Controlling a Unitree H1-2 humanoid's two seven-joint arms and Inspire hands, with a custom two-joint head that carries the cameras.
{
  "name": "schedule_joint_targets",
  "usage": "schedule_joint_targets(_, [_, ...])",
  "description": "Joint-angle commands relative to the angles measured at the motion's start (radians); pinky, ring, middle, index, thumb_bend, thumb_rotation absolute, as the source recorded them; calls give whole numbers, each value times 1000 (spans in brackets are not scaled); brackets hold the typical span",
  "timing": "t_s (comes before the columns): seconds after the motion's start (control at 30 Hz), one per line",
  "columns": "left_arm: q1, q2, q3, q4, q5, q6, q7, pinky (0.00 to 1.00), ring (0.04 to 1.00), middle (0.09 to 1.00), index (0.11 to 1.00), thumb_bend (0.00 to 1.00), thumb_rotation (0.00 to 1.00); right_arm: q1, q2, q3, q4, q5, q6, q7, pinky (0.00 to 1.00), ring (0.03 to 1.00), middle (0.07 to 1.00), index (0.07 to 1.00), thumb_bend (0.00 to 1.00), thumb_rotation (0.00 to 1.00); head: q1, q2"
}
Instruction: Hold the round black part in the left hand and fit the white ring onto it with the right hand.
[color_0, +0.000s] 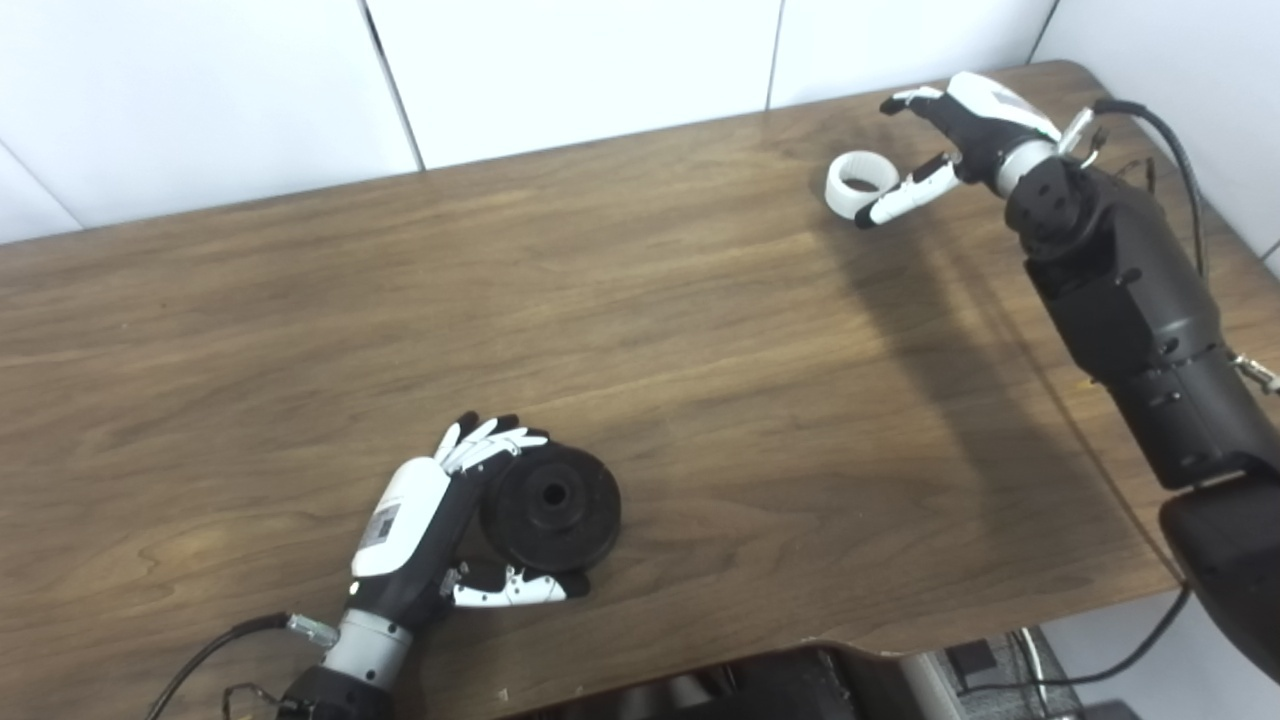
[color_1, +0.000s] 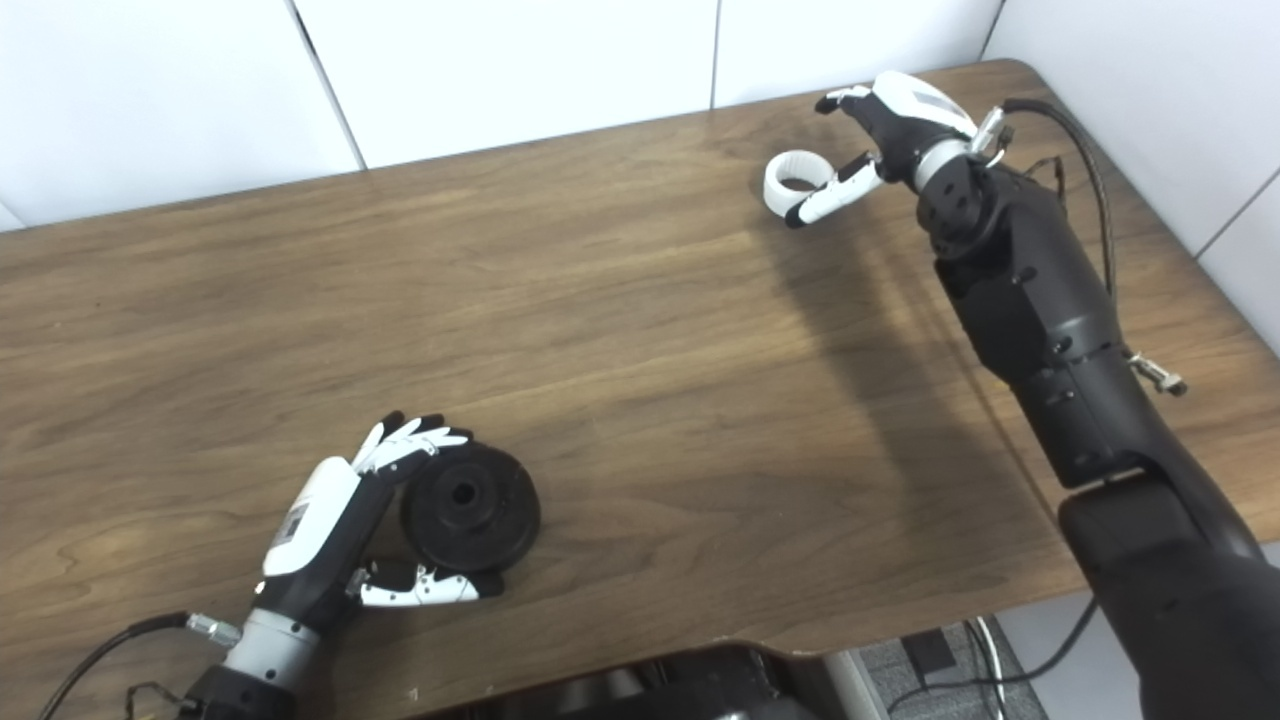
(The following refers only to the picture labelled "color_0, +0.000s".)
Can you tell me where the thin left arm wire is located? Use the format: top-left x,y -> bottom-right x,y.
222,683 -> 286,720

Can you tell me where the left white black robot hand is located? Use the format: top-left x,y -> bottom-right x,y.
325,412 -> 591,691

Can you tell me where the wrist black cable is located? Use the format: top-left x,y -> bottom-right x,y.
1060,97 -> 1209,281
145,612 -> 341,720

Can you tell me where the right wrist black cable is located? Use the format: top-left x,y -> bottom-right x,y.
1060,97 -> 1209,281

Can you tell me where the round black plastic part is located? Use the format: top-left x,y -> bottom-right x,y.
480,443 -> 622,574

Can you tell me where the white plastic ring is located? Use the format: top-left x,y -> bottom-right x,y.
825,150 -> 901,219

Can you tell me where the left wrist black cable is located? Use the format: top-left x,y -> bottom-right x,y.
145,612 -> 341,720

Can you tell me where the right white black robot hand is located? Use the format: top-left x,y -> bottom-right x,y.
855,72 -> 1061,231

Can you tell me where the black cable under table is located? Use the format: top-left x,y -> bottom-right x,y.
960,590 -> 1191,693

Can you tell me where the black Philips monitor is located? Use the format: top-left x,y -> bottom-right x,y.
500,645 -> 901,720

